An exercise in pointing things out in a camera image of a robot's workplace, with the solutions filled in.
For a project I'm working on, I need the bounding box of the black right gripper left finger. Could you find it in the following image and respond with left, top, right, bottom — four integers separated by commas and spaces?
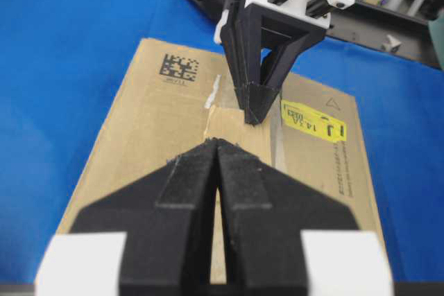
70, 139, 218, 295

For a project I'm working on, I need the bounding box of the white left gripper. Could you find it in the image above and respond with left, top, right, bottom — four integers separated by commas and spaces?
219, 0, 357, 125

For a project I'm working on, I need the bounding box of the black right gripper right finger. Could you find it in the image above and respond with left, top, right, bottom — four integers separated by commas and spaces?
217, 139, 357, 295

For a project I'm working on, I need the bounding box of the yellow sticker label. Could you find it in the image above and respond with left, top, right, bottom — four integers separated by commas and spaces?
280, 99, 348, 143

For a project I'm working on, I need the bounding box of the brown cardboard box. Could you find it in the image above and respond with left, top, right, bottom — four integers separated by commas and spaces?
57, 37, 386, 275

